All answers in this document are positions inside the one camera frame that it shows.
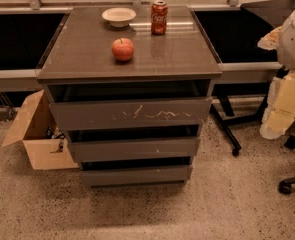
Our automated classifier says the red cola can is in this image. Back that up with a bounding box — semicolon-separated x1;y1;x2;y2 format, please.
151;0;168;35

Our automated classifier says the dark side table top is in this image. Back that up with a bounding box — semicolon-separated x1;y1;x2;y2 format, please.
241;0;295;27

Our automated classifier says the grey top drawer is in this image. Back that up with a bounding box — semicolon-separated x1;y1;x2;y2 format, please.
49;97;212;130

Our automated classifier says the white bowl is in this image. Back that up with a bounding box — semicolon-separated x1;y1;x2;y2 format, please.
102;8;136;28

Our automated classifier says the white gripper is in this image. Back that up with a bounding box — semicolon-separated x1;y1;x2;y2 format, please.
258;26;295;139

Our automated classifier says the grey middle drawer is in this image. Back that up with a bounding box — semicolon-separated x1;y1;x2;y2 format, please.
68;137;200;163

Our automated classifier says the grey bottom drawer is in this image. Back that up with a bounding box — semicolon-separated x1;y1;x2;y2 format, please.
80;165;193;186

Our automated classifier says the grey drawer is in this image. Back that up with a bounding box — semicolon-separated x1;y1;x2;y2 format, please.
68;137;200;163
80;165;193;186
49;97;212;130

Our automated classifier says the red apple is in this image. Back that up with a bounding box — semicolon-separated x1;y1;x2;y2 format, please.
112;38;134;61

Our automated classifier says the open cardboard box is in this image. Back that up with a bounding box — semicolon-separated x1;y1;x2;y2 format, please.
2;90;78;170

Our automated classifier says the grey drawer cabinet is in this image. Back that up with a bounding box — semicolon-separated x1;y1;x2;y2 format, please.
38;7;221;173

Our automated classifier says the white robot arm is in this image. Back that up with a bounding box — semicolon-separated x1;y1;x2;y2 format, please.
258;10;295;139

